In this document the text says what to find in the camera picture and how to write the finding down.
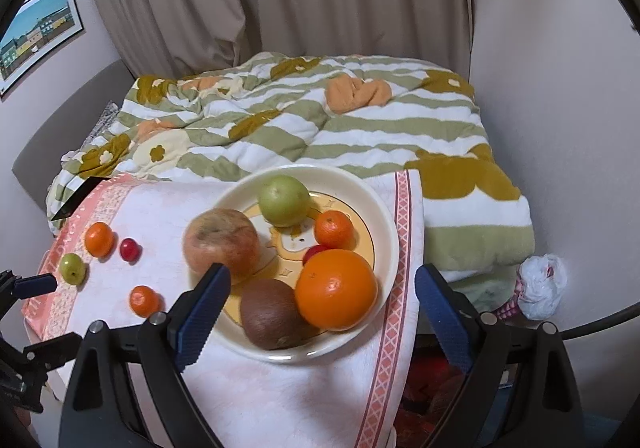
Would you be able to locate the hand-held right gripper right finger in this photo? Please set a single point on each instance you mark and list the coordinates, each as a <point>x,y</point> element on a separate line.
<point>442,318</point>

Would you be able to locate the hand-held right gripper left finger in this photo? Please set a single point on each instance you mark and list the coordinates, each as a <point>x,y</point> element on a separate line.
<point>202,318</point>

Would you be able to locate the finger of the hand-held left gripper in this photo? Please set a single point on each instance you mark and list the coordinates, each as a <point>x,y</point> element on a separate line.
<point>35,285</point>
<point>55,347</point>

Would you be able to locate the green jujube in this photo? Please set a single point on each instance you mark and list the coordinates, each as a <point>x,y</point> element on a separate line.
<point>73,268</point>
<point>284,200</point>

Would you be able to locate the brown kiwi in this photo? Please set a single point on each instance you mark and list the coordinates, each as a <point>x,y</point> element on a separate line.
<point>270,313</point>

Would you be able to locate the brownish red apple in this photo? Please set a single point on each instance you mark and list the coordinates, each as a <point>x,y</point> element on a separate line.
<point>220,240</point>

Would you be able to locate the large orange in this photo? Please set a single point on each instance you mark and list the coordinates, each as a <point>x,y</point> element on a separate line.
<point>335,290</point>

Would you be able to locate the cream cartoon print bowl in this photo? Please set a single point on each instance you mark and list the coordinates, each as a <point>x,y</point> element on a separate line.
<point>370,213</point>

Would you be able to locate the red cherry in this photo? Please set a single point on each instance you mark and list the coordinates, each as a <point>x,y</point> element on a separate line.
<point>314,253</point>
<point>130,248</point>

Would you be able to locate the small orange tangerine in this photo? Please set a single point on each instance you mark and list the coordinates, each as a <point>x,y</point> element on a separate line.
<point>333,229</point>
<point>144,300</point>

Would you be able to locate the white plastic bag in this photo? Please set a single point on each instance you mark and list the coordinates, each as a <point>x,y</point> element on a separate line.
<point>542,285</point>

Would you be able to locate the pink white printed towel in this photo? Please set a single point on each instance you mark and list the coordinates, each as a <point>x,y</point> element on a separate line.
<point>275,403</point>

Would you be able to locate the grey padded headboard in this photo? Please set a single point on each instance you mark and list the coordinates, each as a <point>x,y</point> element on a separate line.
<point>60,128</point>

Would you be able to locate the grey patterned pillow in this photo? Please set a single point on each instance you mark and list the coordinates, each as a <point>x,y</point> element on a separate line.
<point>106,115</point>

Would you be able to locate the green striped floral blanket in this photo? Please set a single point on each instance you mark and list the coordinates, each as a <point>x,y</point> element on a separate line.
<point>350,138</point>

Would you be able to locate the framed wall poster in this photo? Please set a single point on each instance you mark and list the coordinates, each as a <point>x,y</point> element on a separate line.
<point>35,33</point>

